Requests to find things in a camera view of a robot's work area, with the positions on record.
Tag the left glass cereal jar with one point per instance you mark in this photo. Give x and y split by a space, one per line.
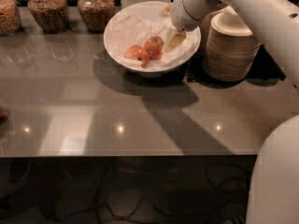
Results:
10 19

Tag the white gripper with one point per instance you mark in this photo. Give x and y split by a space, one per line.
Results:
181 17

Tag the stack of paper bowls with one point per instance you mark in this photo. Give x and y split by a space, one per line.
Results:
230 48
204 28

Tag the middle glass cereal jar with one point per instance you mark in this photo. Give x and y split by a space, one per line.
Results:
50 15

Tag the white paper liner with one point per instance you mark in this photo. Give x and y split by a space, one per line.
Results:
134 25

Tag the white bowl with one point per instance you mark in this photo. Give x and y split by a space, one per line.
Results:
149 69

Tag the front stack of paper bowls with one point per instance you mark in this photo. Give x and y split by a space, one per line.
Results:
230 48

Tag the black mat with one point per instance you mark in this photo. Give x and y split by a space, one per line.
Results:
263 72

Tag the red apple right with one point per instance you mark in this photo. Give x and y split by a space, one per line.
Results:
154 46

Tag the red apple left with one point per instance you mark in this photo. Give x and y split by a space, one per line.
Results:
137 53

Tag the red apple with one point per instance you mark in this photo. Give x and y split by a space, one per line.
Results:
137 53
154 46

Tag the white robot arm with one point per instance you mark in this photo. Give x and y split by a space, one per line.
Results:
274 186

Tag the glass cereal jar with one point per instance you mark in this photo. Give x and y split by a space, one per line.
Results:
50 15
96 13
10 19

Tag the right glass cereal jar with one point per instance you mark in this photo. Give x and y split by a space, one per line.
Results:
96 13

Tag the rear stack of paper bowls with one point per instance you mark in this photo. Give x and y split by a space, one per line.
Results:
204 28

